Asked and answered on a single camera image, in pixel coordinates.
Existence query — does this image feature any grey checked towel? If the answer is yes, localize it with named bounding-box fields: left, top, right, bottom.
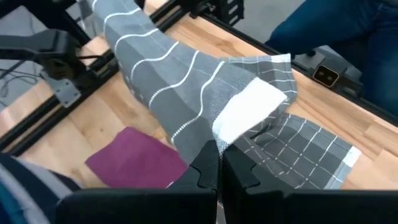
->
left=77, top=0, right=363, bottom=200

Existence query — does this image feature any black table-level camera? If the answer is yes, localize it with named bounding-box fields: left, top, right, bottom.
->
left=312, top=57, right=349, bottom=88

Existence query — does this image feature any metal mounting plate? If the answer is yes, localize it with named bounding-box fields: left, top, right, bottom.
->
left=40, top=71, right=82, bottom=108

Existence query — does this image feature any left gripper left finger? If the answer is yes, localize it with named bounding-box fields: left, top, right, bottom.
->
left=169, top=139, right=220, bottom=191

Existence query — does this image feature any purple towel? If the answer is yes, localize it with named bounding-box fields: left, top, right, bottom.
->
left=84, top=126, right=189, bottom=189

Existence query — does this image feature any black aluminium table frame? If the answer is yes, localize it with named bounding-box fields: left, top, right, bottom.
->
left=0, top=0, right=398, bottom=156

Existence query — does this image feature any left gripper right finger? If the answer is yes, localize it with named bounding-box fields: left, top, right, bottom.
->
left=222, top=143, right=296, bottom=200

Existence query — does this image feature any person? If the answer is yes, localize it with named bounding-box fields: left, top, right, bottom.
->
left=264, top=0, right=398, bottom=116

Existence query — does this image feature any navy white striped basket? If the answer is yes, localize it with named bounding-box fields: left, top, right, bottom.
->
left=0, top=152, right=83, bottom=224

